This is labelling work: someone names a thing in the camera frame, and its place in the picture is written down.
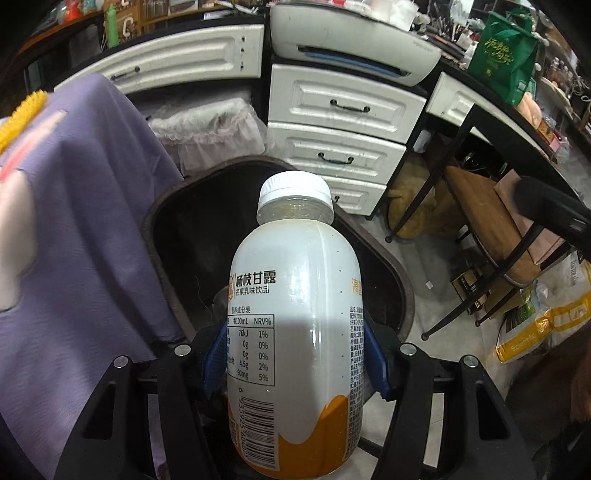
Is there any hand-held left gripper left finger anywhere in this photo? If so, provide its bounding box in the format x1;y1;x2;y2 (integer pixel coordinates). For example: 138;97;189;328
55;323;229;480

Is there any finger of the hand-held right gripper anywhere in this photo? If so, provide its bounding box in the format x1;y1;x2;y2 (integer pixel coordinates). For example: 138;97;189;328
514;176;591;252

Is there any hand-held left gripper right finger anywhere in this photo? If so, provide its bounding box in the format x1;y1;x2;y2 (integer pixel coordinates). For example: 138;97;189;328
362;318;536;480

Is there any white orange drink bottle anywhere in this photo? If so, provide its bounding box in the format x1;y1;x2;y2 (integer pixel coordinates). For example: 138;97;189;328
226;171;363;467

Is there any dark brown trash bin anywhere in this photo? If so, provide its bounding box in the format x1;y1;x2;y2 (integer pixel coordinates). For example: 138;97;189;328
141;154;416;370

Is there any yellow spiky sponge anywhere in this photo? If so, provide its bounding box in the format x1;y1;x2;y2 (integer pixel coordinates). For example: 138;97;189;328
0;90;49;153

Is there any person's right forearm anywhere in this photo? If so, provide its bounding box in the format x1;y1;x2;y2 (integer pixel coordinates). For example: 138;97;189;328
503;330;591;480

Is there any black chair brown seat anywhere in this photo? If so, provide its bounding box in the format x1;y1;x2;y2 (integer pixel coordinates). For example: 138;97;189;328
385;104;583;342

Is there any peach doll head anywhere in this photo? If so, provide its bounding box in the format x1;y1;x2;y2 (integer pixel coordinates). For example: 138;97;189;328
517;92;543;130

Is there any black cardboard box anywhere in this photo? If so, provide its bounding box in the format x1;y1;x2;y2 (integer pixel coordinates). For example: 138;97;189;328
450;270;490;315

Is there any yellow white feed bag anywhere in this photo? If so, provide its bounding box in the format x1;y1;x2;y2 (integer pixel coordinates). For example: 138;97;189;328
496;295;591;365

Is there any brown plush cushion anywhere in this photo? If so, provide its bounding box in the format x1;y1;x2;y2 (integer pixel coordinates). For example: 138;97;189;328
388;161;462;238

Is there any white desk drawer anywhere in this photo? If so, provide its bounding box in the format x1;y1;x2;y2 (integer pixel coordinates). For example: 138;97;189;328
425;71;476;125

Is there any green tote bag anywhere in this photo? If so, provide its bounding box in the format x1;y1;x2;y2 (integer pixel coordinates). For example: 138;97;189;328
466;10;540;106

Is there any purple floral tablecloth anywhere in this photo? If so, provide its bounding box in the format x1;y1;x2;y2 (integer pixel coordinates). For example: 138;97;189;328
0;74;185;480

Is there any pile of makeup pencils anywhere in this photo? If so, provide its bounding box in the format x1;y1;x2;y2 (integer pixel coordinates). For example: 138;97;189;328
425;18;476;51

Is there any white three-drawer cabinet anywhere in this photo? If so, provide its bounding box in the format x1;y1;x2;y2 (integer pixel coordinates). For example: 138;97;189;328
265;62;428;217

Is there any lace covered basket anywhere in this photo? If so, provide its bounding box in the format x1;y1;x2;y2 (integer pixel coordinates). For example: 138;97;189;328
148;97;269;178

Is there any white printer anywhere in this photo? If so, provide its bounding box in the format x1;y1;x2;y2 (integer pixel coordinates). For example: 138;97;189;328
269;2;443;88

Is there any white wide drawer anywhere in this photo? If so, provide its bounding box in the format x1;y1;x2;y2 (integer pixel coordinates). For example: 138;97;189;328
55;23;266;95

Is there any brown box white handle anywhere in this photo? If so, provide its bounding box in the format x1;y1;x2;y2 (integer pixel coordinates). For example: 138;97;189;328
117;0;141;44

